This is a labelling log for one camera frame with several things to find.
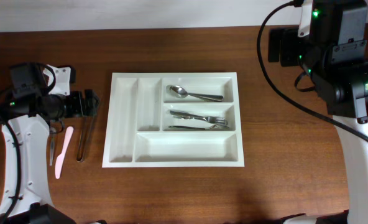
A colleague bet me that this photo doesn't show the long steel tongs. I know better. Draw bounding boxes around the long steel tongs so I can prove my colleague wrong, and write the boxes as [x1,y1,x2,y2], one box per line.
[76,116,96,162]

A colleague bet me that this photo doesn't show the steel spoon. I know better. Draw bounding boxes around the steel spoon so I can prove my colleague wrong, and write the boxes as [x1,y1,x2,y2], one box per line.
[166,84,224,103]
[168,85,224,100]

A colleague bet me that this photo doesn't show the dark handled steel fork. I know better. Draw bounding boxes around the dark handled steel fork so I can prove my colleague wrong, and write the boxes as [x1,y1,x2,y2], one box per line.
[168,110,229,126]

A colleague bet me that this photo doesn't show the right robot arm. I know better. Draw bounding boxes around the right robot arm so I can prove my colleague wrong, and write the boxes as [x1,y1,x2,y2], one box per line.
[268,1,368,223]

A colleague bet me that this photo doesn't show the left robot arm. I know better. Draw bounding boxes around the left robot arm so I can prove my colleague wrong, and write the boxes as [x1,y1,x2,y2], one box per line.
[0,62,99,223]

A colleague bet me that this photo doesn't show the small steel tongs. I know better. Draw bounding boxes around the small steel tongs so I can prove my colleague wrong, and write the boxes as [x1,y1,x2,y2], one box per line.
[49,127,57,166]

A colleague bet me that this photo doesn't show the pink plastic knife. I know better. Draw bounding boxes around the pink plastic knife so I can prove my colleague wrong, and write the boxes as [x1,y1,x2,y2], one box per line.
[55,126,74,179]

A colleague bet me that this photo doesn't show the white plastic cutlery tray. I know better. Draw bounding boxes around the white plastic cutlery tray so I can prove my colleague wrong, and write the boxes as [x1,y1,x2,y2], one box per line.
[102,72,244,168]

